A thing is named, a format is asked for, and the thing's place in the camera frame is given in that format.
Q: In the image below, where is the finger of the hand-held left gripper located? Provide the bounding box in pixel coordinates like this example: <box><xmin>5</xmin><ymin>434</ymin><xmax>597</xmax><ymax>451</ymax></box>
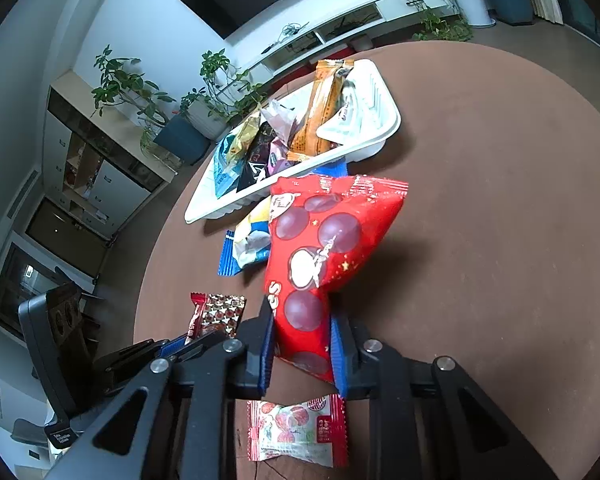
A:
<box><xmin>94</xmin><ymin>340</ymin><xmax>167</xmax><ymax>388</ymax></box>
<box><xmin>161</xmin><ymin>331</ymin><xmax>227</xmax><ymax>363</ymax></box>

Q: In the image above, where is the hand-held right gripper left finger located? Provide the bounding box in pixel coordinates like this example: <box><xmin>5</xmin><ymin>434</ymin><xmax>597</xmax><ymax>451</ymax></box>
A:
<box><xmin>42</xmin><ymin>302</ymin><xmax>277</xmax><ymax>480</ymax></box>

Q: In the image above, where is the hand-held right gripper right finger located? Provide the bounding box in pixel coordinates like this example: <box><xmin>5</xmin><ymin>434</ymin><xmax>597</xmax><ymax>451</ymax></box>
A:
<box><xmin>329</xmin><ymin>312</ymin><xmax>561</xmax><ymax>480</ymax></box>

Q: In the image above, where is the red gold candy packet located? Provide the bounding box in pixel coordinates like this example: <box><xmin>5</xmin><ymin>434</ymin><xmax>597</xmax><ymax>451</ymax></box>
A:
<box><xmin>186</xmin><ymin>291</ymin><xmax>247</xmax><ymax>346</ymax></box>

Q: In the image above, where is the red dotted snack packet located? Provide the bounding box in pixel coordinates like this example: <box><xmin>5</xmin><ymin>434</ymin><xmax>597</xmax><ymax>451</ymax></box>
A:
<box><xmin>264</xmin><ymin>174</ymin><xmax>410</xmax><ymax>385</ymax></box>

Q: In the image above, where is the pink snack packet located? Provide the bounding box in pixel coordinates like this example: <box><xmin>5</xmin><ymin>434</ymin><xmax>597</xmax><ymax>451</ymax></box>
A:
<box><xmin>265</xmin><ymin>137</ymin><xmax>296</xmax><ymax>181</ymax></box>

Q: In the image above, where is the white plastic tray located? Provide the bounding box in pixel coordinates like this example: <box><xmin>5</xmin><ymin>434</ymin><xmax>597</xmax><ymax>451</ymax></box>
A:
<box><xmin>184</xmin><ymin>59</ymin><xmax>402</xmax><ymax>224</ymax></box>

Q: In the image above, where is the red white snack packet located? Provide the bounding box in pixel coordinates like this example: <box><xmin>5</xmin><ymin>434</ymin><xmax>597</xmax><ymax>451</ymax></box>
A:
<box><xmin>247</xmin><ymin>394</ymin><xmax>348</xmax><ymax>468</ymax></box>

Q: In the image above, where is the blue yellow snack packet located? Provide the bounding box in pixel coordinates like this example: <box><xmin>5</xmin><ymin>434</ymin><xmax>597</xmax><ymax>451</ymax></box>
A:
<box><xmin>217</xmin><ymin>160</ymin><xmax>351</xmax><ymax>277</ymax></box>

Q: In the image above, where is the light blue snack packet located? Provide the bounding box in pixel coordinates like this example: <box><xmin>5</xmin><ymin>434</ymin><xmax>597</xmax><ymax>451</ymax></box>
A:
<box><xmin>212</xmin><ymin>135</ymin><xmax>246</xmax><ymax>196</ymax></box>

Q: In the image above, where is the black snack packet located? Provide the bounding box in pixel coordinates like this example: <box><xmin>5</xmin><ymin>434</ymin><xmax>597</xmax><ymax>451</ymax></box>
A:
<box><xmin>236</xmin><ymin>135</ymin><xmax>281</xmax><ymax>193</ymax></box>

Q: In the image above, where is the wood framed glass cabinet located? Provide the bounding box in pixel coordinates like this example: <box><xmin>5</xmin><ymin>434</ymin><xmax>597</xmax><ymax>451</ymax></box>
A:
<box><xmin>10</xmin><ymin>72</ymin><xmax>178</xmax><ymax>281</ymax></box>

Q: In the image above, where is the potted plant dark blue pot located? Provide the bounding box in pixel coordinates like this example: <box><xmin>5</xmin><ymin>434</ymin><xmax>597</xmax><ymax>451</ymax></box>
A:
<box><xmin>90</xmin><ymin>45</ymin><xmax>212</xmax><ymax>166</ymax></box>

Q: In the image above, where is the gold snack packet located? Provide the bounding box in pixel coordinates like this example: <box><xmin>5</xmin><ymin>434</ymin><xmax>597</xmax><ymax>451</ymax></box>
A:
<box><xmin>229</xmin><ymin>116</ymin><xmax>262</xmax><ymax>161</ymax></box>

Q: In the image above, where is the clear plastic wrapper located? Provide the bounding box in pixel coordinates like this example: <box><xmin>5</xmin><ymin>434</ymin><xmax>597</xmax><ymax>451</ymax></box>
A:
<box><xmin>261</xmin><ymin>99</ymin><xmax>301</xmax><ymax>143</ymax></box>

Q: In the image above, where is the orange snack packet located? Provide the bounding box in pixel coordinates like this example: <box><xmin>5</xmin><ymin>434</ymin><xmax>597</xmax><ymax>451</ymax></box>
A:
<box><xmin>286</xmin><ymin>59</ymin><xmax>357</xmax><ymax>161</ymax></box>

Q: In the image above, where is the small vine plant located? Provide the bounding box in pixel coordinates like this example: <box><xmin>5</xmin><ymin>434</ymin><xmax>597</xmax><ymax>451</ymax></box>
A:
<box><xmin>180</xmin><ymin>49</ymin><xmax>266</xmax><ymax>141</ymax></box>

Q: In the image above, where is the white TV cabinet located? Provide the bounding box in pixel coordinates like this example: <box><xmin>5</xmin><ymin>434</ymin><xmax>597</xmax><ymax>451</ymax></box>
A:
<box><xmin>240</xmin><ymin>0</ymin><xmax>461</xmax><ymax>81</ymax></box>

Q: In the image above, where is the trailing green vine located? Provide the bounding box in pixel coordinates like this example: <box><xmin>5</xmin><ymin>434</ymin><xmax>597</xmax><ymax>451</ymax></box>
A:
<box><xmin>412</xmin><ymin>0</ymin><xmax>475</xmax><ymax>43</ymax></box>

